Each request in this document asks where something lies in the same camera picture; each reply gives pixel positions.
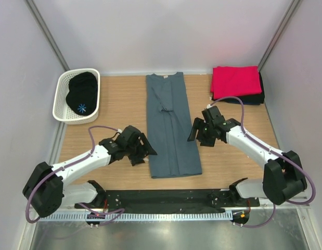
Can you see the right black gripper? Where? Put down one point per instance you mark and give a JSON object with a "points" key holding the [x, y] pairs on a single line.
{"points": [[198, 124]]}

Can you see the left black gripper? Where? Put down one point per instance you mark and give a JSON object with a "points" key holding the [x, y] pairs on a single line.
{"points": [[143, 152]]}

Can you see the blue-grey t shirt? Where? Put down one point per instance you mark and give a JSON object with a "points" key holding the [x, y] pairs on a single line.
{"points": [[168, 128]]}

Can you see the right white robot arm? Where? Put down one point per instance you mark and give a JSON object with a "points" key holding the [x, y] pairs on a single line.
{"points": [[283, 176]]}

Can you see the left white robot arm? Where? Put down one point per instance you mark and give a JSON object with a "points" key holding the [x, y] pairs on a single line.
{"points": [[52, 186]]}

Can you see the folded red t shirt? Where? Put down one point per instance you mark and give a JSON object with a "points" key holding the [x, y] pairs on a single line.
{"points": [[235, 81]]}

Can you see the folded navy t shirt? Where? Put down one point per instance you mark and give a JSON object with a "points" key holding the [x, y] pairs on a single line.
{"points": [[251, 103]]}

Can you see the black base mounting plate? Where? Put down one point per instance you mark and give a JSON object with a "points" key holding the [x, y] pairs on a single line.
{"points": [[198, 201]]}

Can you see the folded black t shirt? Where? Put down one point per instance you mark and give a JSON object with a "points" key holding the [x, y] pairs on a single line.
{"points": [[258, 98]]}

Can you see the black t shirt in basket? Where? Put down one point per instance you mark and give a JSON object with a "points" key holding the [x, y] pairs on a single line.
{"points": [[82, 95]]}

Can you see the white perforated plastic basket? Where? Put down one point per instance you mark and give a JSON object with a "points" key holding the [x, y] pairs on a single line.
{"points": [[61, 111]]}

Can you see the aluminium frame rail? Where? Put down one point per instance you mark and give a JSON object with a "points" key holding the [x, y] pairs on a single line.
{"points": [[264, 202]]}

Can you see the white slotted cable duct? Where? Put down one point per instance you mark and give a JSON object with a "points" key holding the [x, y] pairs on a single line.
{"points": [[86, 216]]}

